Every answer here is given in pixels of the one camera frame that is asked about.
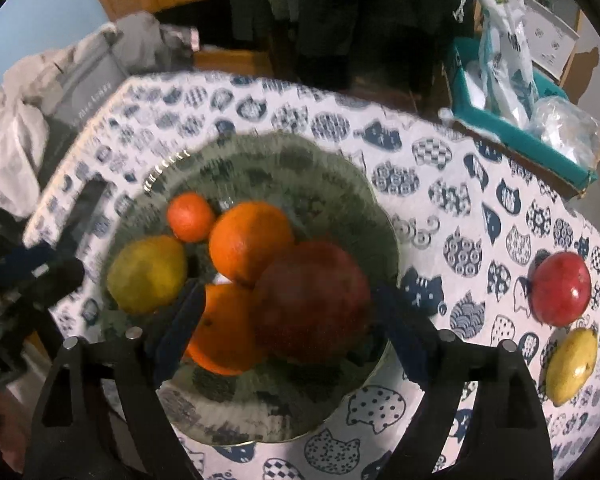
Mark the clear plastic bag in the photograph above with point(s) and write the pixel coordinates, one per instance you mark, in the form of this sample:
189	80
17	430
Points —
567	129

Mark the person's left hand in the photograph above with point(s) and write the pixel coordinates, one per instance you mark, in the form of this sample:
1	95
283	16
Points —
14	432

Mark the small tangerine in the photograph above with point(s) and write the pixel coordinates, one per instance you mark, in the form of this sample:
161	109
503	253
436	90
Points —
190	217

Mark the white patterned drawer box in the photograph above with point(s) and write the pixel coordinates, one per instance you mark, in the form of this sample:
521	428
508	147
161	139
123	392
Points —
551	40

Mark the black smartphone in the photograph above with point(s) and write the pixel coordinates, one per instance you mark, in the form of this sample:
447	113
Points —
80	217

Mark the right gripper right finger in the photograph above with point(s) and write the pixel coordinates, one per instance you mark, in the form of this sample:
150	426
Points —
506	438

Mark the teal cardboard box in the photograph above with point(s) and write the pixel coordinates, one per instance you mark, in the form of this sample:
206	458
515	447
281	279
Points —
496	129

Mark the red apple front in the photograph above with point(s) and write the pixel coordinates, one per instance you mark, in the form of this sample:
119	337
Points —
311	304

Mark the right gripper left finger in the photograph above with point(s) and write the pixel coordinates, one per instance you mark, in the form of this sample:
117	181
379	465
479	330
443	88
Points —
71	434

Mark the red apple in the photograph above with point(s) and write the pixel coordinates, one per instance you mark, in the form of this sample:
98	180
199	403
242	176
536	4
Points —
311	304
561	289

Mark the white rice bag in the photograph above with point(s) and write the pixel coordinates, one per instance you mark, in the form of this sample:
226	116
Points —
504	62

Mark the grey clothing pile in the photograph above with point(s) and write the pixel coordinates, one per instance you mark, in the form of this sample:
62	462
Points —
141	44

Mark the large orange front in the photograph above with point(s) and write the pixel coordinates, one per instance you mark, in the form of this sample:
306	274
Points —
223	342

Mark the red apple back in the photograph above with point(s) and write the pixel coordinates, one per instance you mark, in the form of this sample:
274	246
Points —
561	289

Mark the black hanging coat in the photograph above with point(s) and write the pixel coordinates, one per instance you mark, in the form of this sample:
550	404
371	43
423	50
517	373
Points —
333	41

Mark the grey storage bag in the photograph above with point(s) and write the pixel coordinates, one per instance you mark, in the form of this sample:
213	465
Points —
78	93

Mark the green glass plate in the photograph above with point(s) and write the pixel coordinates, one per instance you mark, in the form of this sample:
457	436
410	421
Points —
325	196

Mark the cat pattern tablecloth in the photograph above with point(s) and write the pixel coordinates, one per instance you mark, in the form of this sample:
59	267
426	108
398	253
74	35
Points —
456	221

